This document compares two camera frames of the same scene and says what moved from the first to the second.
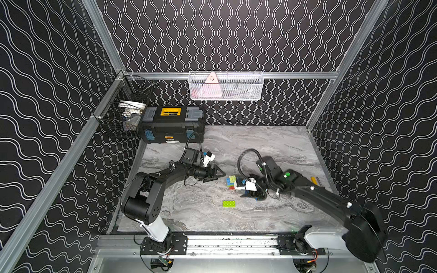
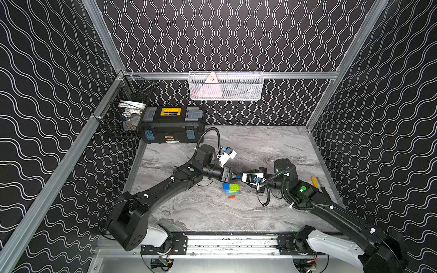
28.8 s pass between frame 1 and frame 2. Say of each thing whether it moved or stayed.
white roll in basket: stayed
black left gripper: moved
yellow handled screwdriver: stayed
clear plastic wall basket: stayed
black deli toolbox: stayed
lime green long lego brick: moved
